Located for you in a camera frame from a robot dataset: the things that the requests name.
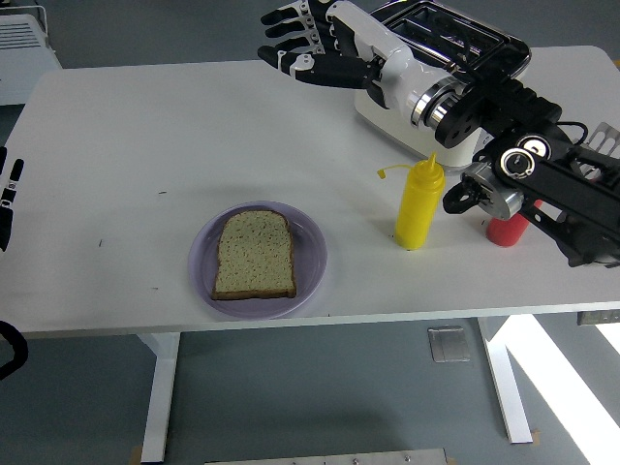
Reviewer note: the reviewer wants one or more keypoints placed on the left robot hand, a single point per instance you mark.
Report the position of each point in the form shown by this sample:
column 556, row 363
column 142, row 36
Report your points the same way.
column 5, row 218

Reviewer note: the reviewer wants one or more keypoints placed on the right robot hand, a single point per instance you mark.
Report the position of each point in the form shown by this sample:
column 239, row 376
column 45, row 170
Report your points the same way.
column 382, row 53

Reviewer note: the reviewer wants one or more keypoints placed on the white chrome two-slot toaster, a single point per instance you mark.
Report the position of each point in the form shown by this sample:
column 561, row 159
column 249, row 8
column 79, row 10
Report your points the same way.
column 489, row 43

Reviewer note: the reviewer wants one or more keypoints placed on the purple round plate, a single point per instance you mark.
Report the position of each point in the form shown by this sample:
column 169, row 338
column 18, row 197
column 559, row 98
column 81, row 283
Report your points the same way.
column 310, row 242

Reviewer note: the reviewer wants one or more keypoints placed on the brown-crust bread slice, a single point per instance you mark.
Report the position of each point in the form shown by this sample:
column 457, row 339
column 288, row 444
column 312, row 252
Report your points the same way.
column 254, row 257

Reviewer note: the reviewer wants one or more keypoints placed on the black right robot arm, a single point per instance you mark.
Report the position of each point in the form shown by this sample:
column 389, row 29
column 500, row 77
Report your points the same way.
column 571, row 184

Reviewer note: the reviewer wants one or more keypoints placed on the yellow squeeze bottle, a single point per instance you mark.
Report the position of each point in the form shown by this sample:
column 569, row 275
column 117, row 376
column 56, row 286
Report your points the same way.
column 416, row 208

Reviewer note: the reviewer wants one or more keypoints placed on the white slatted cabinet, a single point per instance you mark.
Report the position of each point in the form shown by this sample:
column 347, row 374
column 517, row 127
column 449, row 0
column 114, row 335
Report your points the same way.
column 19, row 58

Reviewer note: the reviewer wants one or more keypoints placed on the red squeeze bottle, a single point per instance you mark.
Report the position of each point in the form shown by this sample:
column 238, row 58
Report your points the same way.
column 506, row 235

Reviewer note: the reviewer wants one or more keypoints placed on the white table leg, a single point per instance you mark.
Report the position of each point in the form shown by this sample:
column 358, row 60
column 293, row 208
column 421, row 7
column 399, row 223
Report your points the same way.
column 162, row 387
column 506, row 387

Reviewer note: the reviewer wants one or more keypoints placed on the silver metal toast rack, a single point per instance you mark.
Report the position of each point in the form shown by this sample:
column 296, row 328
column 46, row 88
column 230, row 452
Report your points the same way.
column 605, row 138

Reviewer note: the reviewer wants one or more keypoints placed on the grey metal floor box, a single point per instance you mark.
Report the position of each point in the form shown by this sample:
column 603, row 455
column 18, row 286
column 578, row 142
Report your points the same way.
column 449, row 345

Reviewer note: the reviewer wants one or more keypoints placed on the grey table control panel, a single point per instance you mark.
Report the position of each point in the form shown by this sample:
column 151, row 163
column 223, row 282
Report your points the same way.
column 598, row 317

